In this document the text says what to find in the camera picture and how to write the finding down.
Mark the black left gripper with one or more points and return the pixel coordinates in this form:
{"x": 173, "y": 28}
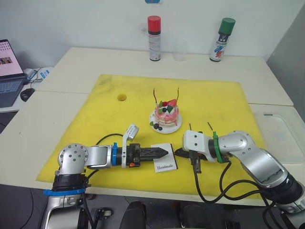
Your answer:
{"x": 133, "y": 155}

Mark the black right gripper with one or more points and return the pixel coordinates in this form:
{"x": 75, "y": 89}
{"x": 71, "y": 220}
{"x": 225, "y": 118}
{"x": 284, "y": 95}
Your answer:
{"x": 201, "y": 157}

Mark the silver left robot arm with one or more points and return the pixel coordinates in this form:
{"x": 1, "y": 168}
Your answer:
{"x": 95, "y": 155}

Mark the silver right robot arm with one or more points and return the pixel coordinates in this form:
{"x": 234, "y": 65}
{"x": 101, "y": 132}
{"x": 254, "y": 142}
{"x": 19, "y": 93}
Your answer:
{"x": 257, "y": 162}

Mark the white Handmade matchbox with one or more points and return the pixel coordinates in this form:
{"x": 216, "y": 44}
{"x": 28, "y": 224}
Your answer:
{"x": 165, "y": 164}

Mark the pink layered toy cake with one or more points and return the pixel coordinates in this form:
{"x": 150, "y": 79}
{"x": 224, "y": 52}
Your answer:
{"x": 166, "y": 114}

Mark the white round plate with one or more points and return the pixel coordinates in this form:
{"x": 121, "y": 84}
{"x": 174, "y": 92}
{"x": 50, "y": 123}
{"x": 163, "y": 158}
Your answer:
{"x": 175, "y": 127}

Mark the thin dark matchstick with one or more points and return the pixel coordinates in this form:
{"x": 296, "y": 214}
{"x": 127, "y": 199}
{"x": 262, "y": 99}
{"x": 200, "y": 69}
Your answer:
{"x": 210, "y": 126}
{"x": 190, "y": 127}

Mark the yellow foam mat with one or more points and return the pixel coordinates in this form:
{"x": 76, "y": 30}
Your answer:
{"x": 214, "y": 107}

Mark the thin dark candle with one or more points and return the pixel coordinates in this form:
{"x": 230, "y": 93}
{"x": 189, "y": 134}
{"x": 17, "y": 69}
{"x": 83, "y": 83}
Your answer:
{"x": 155, "y": 95}
{"x": 178, "y": 94}

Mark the dark rounded shape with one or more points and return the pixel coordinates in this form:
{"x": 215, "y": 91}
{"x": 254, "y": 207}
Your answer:
{"x": 133, "y": 214}

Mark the clear plastic tray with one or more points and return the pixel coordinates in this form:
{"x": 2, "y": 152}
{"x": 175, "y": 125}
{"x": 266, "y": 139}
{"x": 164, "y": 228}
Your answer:
{"x": 281, "y": 133}

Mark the clear plastic cup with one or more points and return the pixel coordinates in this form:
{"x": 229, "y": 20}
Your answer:
{"x": 179, "y": 53}

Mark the red-capped spray can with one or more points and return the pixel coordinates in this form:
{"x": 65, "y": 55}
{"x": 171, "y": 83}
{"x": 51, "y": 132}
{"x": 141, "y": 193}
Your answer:
{"x": 154, "y": 40}

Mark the green-capped spray can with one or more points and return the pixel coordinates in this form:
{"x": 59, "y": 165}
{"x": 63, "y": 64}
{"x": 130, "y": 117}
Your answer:
{"x": 221, "y": 40}

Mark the white and blue packet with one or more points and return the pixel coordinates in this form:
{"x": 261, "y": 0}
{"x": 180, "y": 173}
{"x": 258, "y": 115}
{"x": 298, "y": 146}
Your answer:
{"x": 45, "y": 72}

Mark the black computer mouse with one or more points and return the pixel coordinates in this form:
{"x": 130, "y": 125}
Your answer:
{"x": 26, "y": 94}

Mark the white side desk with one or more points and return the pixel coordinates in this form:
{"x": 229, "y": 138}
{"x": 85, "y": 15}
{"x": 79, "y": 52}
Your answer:
{"x": 9, "y": 110}

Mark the grey open laptop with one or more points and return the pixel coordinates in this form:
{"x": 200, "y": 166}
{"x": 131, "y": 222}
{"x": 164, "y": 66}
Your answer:
{"x": 8, "y": 71}

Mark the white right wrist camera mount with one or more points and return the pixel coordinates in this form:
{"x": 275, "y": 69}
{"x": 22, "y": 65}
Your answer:
{"x": 195, "y": 140}

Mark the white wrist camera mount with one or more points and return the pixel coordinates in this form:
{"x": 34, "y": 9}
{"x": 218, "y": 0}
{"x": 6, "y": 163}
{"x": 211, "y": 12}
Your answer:
{"x": 195, "y": 140}
{"x": 130, "y": 133}

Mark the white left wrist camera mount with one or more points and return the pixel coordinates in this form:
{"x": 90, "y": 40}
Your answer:
{"x": 130, "y": 133}

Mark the blue object on wall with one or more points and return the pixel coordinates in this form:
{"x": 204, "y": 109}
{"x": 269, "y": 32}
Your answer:
{"x": 153, "y": 1}

